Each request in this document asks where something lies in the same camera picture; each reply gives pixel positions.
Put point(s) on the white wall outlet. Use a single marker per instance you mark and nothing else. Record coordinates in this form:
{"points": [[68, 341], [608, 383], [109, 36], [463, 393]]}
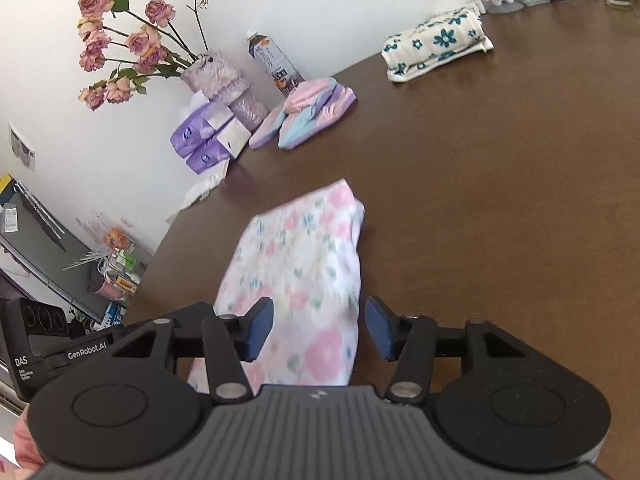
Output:
{"points": [[22, 147]]}

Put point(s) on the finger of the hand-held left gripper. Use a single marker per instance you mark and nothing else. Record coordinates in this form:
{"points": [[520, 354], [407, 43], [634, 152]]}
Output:
{"points": [[175, 312]]}

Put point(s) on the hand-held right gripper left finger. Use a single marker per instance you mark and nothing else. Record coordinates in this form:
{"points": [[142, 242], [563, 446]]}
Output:
{"points": [[260, 327]]}

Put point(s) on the pastel pink purple garment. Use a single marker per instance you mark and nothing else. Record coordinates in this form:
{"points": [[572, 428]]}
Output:
{"points": [[315, 110], [265, 130]]}

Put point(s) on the pink floral dress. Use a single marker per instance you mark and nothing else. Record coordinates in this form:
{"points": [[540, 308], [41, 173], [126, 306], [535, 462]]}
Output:
{"points": [[300, 260]]}

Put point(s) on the loose white tissue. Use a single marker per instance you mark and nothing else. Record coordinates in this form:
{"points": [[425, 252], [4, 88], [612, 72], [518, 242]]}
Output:
{"points": [[202, 190]]}

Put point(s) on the clear basket of sundries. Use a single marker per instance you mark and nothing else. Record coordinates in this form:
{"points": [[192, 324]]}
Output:
{"points": [[117, 265]]}

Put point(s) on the purple tissue pack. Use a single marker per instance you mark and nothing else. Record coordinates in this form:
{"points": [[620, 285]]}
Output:
{"points": [[212, 152], [192, 132]]}

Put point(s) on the tea drink bottle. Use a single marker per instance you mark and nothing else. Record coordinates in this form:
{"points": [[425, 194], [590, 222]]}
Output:
{"points": [[275, 62]]}

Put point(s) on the person's pink clothing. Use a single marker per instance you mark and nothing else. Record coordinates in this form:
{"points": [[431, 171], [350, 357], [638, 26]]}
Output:
{"points": [[25, 440]]}

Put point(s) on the grey side table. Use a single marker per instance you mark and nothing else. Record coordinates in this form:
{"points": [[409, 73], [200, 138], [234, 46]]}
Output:
{"points": [[40, 250]]}

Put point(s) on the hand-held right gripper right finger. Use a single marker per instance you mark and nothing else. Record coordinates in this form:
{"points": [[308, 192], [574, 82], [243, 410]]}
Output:
{"points": [[378, 327]]}

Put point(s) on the dried pink rose bouquet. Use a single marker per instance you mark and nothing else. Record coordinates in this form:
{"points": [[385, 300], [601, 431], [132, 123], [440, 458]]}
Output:
{"points": [[135, 45]]}

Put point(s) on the purple textured vase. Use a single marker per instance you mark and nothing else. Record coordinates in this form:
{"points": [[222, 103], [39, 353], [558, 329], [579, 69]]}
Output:
{"points": [[220, 80]]}

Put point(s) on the folded cream teal-flower cloth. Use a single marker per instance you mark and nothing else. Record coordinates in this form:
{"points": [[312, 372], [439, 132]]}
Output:
{"points": [[435, 42]]}

